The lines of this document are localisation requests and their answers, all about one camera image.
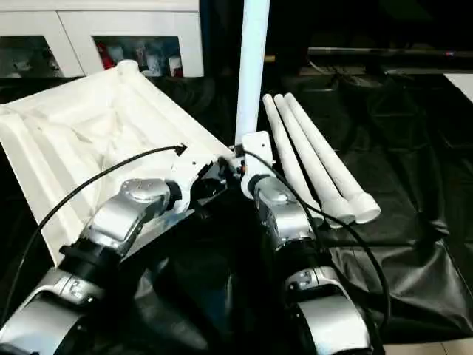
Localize white plastic table leg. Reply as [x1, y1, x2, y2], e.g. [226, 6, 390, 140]
[234, 0, 272, 147]
[284, 92, 382, 225]
[262, 94, 327, 225]
[273, 93, 357, 225]

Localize red carton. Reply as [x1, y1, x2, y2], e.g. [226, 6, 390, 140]
[95, 42, 117, 70]

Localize black plastic mat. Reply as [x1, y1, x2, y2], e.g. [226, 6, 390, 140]
[0, 70, 473, 355]

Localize grey metal bar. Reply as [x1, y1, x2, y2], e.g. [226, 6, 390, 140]
[307, 46, 473, 61]

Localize white cabinet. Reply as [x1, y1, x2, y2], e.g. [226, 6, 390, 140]
[0, 0, 205, 79]

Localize white board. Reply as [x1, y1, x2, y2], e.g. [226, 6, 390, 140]
[443, 72, 473, 102]

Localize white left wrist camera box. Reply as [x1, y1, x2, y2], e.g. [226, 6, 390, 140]
[168, 144, 217, 217]

